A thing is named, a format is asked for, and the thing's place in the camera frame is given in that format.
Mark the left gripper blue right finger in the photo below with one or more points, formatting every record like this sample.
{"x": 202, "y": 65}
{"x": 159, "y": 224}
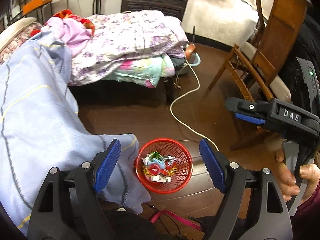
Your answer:
{"x": 215, "y": 164}

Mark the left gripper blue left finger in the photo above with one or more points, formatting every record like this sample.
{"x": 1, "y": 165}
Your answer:
{"x": 104, "y": 164}

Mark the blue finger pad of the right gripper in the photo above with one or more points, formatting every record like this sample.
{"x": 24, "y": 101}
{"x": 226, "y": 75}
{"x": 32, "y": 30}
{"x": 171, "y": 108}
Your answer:
{"x": 250, "y": 119}

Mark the red plastic trash basket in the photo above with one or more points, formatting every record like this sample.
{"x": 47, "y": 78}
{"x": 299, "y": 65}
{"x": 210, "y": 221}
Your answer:
{"x": 163, "y": 166}

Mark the person's right hand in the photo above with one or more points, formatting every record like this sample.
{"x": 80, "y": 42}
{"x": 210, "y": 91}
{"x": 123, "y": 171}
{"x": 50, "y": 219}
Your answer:
{"x": 287, "y": 181}

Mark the blue checked bed sheet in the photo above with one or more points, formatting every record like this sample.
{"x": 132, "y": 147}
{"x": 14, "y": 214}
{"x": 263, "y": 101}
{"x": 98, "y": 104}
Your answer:
{"x": 40, "y": 129}

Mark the blue plastic basin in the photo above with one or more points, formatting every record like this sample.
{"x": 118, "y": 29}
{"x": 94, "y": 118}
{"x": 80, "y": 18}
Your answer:
{"x": 194, "y": 61}

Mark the pastel green pink blanket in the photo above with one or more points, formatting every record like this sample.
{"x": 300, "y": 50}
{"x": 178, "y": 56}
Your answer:
{"x": 144, "y": 72}

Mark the brown pot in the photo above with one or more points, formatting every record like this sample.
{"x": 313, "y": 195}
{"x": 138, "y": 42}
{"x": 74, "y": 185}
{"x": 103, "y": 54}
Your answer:
{"x": 190, "y": 49}

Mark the wooden chair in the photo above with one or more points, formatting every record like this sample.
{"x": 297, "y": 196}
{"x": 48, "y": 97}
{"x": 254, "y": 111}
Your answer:
{"x": 259, "y": 62}

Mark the purple floral quilt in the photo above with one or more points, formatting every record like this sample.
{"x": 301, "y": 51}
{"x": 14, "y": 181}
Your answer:
{"x": 127, "y": 36}

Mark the lilac garment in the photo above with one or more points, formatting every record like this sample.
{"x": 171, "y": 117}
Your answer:
{"x": 76, "y": 44}

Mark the pink floral folded quilt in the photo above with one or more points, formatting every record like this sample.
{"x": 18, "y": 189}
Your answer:
{"x": 18, "y": 40}

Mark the red blanket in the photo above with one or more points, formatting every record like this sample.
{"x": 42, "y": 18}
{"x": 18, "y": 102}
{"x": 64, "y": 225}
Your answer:
{"x": 72, "y": 17}

